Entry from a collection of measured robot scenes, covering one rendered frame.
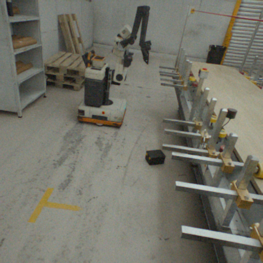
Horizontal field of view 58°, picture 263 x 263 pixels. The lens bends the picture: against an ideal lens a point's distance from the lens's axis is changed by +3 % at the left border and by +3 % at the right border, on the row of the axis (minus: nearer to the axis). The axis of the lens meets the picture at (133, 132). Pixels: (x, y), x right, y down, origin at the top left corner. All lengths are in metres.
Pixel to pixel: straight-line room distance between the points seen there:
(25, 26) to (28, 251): 3.26
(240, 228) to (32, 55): 3.81
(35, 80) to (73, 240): 3.06
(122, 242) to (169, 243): 0.38
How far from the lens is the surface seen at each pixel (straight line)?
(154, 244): 2.10
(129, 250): 2.03
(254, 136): 1.98
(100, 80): 3.32
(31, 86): 4.55
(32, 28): 4.29
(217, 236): 0.99
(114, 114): 3.39
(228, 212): 1.33
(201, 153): 1.64
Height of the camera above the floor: 1.66
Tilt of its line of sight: 29 degrees down
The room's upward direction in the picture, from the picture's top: 8 degrees clockwise
